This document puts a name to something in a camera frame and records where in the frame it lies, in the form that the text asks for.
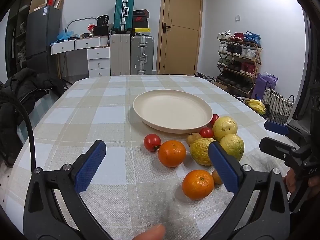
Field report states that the orange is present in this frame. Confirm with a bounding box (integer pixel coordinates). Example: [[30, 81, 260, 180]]
[[182, 169, 215, 201], [158, 140, 187, 168]]

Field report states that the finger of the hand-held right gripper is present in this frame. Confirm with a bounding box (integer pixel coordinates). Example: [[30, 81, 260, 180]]
[[264, 120, 304, 137], [259, 137, 300, 167]]

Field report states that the red tomato with stem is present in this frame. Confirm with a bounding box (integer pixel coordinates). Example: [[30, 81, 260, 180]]
[[143, 133, 162, 152]]

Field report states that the black cable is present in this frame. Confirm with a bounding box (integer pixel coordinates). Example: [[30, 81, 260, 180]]
[[0, 90, 36, 170]]

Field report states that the purple bag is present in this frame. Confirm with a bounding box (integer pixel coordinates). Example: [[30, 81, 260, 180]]
[[251, 72, 278, 100]]

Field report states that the wooden door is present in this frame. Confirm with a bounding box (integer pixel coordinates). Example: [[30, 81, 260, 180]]
[[157, 0, 202, 75]]

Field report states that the round red tomato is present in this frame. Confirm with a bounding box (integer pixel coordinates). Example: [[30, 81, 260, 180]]
[[199, 127, 214, 138]]

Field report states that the yellow plastic bag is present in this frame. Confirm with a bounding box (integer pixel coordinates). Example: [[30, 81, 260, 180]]
[[244, 99, 267, 114]]

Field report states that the black bin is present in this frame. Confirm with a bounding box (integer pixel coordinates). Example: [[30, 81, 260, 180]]
[[260, 102, 272, 120]]

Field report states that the dark bookshelf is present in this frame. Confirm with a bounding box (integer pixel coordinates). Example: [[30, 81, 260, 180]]
[[5, 0, 32, 78]]

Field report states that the teal suitcase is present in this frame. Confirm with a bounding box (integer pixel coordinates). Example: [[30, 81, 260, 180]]
[[113, 0, 135, 33]]

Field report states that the white desk with drawers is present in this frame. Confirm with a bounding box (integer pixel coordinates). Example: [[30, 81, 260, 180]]
[[50, 36, 111, 78]]

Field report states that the person's left hand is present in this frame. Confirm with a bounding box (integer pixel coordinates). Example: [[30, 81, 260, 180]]
[[131, 224, 166, 240]]

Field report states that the dark grey fridge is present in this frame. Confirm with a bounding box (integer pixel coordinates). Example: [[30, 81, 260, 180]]
[[25, 5, 62, 75]]

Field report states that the small brown fruit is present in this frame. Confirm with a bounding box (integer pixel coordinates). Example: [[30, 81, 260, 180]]
[[186, 132, 202, 147], [211, 169, 223, 185]]

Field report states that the cream plate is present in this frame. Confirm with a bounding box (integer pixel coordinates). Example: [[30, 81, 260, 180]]
[[133, 89, 213, 134]]

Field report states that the beige suitcase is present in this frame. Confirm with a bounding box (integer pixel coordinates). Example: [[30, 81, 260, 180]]
[[110, 33, 131, 76]]

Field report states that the oblong red tomato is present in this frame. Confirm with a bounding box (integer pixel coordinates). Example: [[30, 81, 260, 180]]
[[209, 114, 220, 128]]

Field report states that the woven basket bag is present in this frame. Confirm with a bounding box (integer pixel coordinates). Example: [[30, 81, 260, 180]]
[[262, 87, 295, 124]]

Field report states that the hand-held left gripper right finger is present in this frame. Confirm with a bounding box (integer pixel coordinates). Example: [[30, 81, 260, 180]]
[[200, 141, 292, 240]]

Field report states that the green speckled guava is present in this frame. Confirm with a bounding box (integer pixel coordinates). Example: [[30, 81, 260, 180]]
[[189, 137, 217, 166]]

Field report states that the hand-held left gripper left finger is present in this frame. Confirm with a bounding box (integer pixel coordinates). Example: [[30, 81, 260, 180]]
[[24, 140, 110, 240]]

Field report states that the silver suitcase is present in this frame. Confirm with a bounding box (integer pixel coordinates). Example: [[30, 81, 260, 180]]
[[130, 35, 155, 75]]

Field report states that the pile of loose sneakers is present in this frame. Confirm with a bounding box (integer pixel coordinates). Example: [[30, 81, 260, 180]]
[[194, 72, 218, 83]]

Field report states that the black jacket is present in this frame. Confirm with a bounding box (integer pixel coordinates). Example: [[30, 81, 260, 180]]
[[0, 67, 65, 168]]

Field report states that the person's right hand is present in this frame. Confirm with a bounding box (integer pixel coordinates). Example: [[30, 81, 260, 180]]
[[282, 169, 320, 194]]

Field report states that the wrinkled yellow guava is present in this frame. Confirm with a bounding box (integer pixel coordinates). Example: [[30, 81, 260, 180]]
[[219, 133, 245, 162]]

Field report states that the wooden shoe rack with shoes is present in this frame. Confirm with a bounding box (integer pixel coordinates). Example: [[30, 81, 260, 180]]
[[217, 30, 262, 93]]

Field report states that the smooth yellow guava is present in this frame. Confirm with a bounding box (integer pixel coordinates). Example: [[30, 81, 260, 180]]
[[212, 116, 238, 142]]

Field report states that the black printed paper bag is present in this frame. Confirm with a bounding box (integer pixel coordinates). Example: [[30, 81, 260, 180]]
[[96, 14, 110, 28]]

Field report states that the blue plastic bag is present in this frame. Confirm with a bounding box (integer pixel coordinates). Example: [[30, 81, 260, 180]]
[[57, 30, 73, 43]]

